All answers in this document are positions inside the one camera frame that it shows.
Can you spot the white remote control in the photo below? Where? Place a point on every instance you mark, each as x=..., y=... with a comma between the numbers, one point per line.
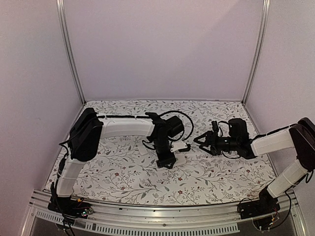
x=170, y=163

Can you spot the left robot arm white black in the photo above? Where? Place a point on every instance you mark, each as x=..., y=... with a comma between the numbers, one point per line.
x=82, y=145

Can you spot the right aluminium frame post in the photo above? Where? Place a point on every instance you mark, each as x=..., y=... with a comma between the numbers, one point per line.
x=258, y=49

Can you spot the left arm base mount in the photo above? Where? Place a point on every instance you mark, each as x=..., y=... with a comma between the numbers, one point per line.
x=70, y=208

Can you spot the aluminium frame post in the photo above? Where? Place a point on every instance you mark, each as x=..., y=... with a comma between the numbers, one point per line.
x=258, y=49
x=69, y=51

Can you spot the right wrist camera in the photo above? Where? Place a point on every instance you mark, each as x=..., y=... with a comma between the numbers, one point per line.
x=215, y=128

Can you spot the front aluminium rail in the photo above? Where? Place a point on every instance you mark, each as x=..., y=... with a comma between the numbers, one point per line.
x=116, y=219

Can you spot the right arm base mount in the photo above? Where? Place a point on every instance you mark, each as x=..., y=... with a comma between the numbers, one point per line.
x=255, y=208

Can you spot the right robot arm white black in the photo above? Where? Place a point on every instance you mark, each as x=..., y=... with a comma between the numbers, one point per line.
x=299, y=136

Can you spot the floral patterned table mat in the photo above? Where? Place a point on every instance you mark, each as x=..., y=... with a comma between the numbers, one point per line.
x=119, y=173

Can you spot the white battery cover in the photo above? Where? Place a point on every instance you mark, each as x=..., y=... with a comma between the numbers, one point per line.
x=142, y=150

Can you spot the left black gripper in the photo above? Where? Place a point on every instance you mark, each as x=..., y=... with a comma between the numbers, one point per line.
x=164, y=161

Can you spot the left aluminium frame post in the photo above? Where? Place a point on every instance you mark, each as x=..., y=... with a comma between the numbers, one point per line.
x=69, y=51

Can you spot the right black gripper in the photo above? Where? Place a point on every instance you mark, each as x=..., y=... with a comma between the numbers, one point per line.
x=213, y=143

